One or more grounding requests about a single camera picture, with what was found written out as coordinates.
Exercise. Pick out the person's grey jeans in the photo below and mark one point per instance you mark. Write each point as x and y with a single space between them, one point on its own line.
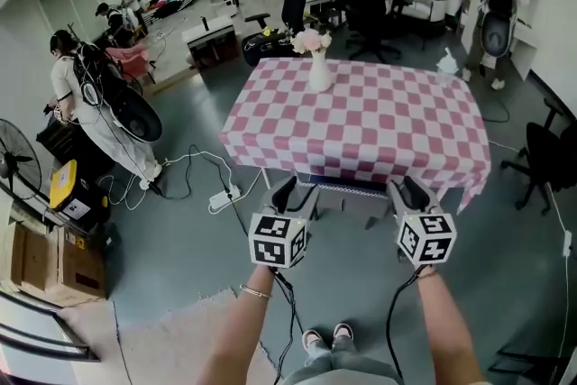
333 354

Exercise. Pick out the pink checkered tablecloth table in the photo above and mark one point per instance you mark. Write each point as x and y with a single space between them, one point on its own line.
266 178

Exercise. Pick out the person's left shoe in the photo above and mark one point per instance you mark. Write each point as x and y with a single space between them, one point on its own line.
312 340

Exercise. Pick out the black standing fan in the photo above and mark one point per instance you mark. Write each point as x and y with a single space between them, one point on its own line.
18 160

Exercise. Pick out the white power strip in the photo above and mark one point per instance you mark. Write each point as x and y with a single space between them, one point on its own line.
566 242
224 199

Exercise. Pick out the beige rug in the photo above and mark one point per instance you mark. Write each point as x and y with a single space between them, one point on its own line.
180 347

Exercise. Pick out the clear plastic drink cup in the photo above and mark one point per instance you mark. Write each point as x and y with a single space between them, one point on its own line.
447 70

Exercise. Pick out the person's right forearm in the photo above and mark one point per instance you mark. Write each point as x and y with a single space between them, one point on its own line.
444 329

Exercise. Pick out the brown cardboard box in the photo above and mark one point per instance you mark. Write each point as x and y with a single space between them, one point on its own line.
83 266
31 259

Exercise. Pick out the black drawer cabinet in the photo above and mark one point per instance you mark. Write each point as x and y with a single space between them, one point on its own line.
67 144

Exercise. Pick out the person's shoe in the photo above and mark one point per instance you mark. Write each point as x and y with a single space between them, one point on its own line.
312 340
343 333

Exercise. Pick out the black framed glass window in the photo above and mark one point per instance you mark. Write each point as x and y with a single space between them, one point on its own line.
40 342

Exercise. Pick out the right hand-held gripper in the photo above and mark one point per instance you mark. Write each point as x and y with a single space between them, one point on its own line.
428 239

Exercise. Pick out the black metal frame stand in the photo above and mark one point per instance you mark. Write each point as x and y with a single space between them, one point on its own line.
527 363

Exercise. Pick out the person's grey shirt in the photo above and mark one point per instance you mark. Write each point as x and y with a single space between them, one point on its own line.
340 374

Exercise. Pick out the person's left forearm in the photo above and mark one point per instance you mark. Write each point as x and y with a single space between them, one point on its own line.
239 329

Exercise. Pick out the pink checkered tablecloth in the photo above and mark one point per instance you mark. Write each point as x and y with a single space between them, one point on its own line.
356 126

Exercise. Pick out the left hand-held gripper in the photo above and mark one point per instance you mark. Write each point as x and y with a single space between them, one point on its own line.
272 243

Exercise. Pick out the white top low cabinet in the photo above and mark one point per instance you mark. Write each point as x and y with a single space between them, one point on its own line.
209 36

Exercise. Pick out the blue seat grey chair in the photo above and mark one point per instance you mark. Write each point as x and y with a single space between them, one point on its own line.
356 200

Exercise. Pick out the black toolbox with yellow lid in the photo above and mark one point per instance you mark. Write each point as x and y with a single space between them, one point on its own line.
76 194

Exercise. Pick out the person's right shoe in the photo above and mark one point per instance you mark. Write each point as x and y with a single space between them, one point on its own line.
343 333

